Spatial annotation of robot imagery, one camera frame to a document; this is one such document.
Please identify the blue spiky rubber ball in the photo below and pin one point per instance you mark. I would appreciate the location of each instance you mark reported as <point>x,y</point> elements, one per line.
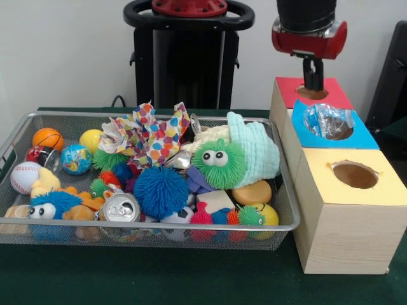
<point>160,190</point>

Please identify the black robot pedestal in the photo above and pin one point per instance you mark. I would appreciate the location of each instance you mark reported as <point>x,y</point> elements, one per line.
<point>190,63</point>

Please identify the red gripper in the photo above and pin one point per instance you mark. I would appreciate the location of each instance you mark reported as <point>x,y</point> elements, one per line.
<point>305,44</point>

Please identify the shallow silver mesh bin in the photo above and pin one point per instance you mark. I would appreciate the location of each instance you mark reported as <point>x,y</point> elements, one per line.
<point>280,190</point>

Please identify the wooden three-hole box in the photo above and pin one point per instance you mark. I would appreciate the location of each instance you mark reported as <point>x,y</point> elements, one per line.
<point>349,241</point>

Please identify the green spiky ball with eyes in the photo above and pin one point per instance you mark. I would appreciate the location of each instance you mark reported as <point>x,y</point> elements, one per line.
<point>108,159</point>

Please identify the black upright panel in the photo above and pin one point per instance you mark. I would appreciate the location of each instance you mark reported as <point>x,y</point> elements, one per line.
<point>394,63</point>

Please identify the crushed clear plastic bottle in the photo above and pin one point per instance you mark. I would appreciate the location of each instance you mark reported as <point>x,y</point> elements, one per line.
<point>324,122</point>

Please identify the dark green table cloth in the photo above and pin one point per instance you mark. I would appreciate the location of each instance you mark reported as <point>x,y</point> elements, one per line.
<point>159,279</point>

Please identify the round orange sponge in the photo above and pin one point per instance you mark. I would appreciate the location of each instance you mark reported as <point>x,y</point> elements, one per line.
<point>251,192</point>

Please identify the silver-top drink can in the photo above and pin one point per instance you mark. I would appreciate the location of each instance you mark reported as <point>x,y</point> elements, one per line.
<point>119,209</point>

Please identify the white baseball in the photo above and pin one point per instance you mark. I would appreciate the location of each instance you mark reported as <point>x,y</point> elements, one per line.
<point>23,178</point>

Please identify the colourful polka-dot cloth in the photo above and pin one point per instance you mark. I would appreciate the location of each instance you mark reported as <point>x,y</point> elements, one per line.
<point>152,136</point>

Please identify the green spiky rubber ball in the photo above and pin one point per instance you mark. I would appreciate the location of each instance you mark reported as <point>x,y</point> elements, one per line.
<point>222,173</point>

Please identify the cream knit cloth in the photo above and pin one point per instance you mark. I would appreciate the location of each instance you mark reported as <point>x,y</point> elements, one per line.
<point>210,135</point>

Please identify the yellow smiley ball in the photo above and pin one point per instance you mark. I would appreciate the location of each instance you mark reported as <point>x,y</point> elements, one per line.
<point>270,216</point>

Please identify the mint green cloth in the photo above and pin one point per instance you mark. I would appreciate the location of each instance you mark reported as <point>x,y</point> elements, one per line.
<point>264,152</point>

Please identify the rainbow spiky caterpillar toy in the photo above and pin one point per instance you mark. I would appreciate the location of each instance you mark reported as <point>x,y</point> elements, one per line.
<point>202,217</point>

